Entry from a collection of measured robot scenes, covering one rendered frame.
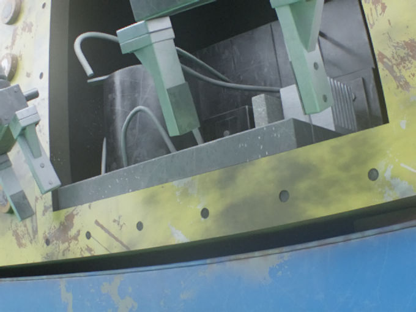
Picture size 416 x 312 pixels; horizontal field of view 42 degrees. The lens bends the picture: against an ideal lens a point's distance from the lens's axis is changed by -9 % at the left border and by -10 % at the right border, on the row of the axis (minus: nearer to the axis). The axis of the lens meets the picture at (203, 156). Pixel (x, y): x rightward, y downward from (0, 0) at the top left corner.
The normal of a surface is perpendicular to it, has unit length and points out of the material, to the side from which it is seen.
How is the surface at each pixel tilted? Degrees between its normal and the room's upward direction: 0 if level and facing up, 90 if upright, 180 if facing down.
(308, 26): 113
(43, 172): 82
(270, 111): 90
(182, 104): 98
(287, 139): 90
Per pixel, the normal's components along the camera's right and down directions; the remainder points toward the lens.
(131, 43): -0.62, 0.31
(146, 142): -0.11, -0.21
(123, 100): -0.48, -0.14
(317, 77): 0.74, -0.09
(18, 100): 0.51, -0.36
